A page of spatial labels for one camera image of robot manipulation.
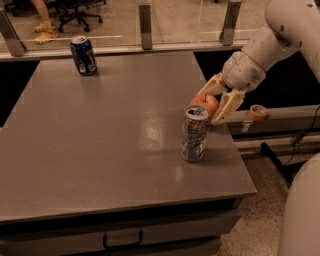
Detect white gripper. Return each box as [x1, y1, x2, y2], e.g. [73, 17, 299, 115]
[198, 51, 266, 125]

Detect red apple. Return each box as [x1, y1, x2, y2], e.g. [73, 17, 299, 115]
[190, 93, 219, 118]

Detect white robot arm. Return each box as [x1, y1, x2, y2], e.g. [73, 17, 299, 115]
[201, 0, 320, 256]

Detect silver redbull can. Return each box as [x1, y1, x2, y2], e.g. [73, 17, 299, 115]
[181, 105, 211, 163]

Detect blue pepsi can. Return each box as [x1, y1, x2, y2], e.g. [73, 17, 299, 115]
[70, 35, 97, 75]

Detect orange tape roll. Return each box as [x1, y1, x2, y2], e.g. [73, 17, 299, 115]
[249, 104, 268, 121]

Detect black wheeled stand base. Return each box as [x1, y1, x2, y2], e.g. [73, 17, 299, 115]
[261, 142, 306, 186]

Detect grey drawer front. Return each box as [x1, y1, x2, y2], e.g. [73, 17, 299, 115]
[0, 209, 240, 256]

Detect black office chair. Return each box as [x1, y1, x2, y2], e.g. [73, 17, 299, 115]
[46, 0, 106, 32]

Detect yellow shoe far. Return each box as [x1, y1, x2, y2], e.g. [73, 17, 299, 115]
[34, 22, 56, 33]

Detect yellow shoe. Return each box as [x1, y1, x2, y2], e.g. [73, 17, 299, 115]
[34, 31, 58, 45]
[34, 22, 56, 33]

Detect yellow shoe near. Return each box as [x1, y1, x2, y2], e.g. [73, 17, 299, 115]
[34, 31, 58, 45]

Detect person leg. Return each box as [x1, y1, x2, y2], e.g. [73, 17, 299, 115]
[31, 0, 50, 22]

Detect metal bracket right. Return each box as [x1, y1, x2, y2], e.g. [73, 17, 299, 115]
[220, 0, 241, 46]

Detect metal bracket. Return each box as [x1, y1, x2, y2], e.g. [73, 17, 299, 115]
[139, 4, 152, 50]
[0, 8, 26, 57]
[220, 0, 241, 46]

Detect metal bracket middle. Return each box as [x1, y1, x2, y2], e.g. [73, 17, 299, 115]
[139, 4, 152, 50]

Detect black drawer handle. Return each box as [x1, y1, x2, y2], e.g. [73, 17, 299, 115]
[102, 231, 143, 251]

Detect metal bracket left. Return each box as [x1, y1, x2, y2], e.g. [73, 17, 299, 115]
[0, 8, 26, 57]

